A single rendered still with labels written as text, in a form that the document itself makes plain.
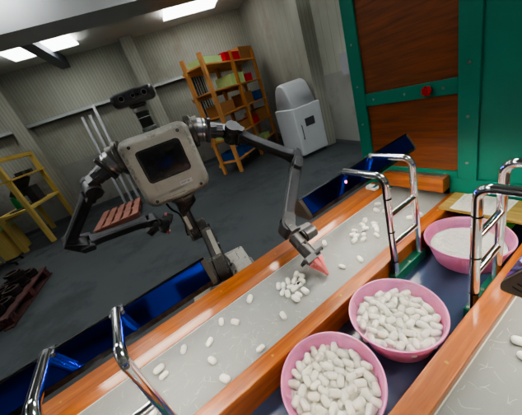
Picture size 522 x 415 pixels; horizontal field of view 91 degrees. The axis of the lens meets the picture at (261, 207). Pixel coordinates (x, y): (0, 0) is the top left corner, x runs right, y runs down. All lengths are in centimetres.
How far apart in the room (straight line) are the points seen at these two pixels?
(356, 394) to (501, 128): 106
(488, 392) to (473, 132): 91
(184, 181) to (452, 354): 115
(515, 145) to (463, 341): 77
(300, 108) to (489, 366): 460
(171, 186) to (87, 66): 696
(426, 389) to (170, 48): 797
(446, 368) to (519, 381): 13
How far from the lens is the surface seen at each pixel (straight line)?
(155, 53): 804
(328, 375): 84
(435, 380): 81
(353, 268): 110
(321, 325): 92
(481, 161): 141
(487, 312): 95
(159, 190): 131
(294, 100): 509
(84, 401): 121
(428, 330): 91
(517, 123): 133
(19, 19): 334
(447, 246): 120
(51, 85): 826
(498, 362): 90
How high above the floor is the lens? 147
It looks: 24 degrees down
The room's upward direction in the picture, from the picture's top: 20 degrees counter-clockwise
